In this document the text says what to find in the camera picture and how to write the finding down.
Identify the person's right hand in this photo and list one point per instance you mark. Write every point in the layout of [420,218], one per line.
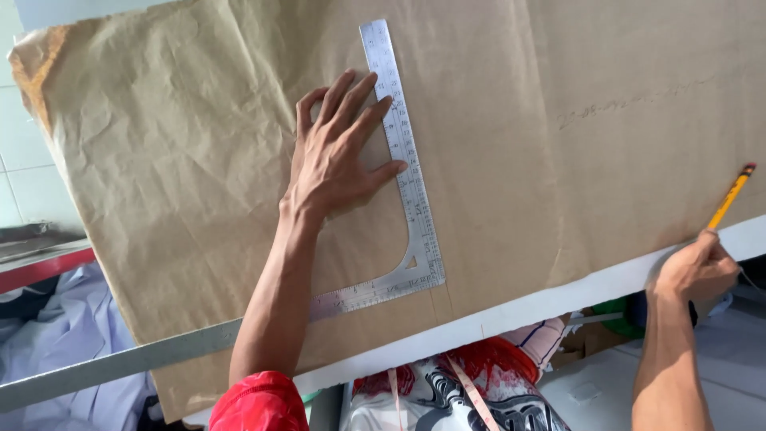
[694,272]

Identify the person's left hand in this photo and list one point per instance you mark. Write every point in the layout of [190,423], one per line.
[326,167]

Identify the person's right fingers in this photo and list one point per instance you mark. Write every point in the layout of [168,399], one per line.
[718,260]

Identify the yellow pencil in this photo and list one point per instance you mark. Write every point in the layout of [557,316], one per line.
[731,194]

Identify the metal L-square ruler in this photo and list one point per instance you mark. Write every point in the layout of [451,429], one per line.
[402,143]

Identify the green plastic container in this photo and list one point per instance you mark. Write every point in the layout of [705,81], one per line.
[616,314]

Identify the brown cardboard box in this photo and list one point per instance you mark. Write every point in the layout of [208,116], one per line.
[583,341]

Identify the white striped cloth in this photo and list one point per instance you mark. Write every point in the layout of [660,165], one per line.
[538,338]

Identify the red white printed shirt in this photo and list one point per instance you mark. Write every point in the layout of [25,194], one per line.
[479,389]

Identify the pink measuring tape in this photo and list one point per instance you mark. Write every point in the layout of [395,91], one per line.
[473,392]

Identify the brown kraft paper sheet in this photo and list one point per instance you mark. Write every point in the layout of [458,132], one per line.
[179,149]

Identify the pile of light blue fabric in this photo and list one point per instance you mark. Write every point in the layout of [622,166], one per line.
[66,335]

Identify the red-edged side table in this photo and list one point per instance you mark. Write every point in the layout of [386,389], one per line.
[42,260]

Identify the grey metal table rail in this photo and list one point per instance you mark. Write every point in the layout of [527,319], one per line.
[119,362]

